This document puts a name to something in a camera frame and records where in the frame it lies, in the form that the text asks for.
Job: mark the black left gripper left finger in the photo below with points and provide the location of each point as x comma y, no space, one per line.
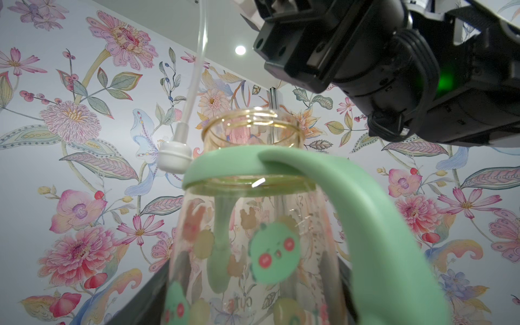
147,306

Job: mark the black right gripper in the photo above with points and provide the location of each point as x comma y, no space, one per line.
314,44

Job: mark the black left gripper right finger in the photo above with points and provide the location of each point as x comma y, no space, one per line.
345,276

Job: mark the clear printed baby bottle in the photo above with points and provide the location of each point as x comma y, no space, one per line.
252,248

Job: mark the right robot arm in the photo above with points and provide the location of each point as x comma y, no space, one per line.
449,78

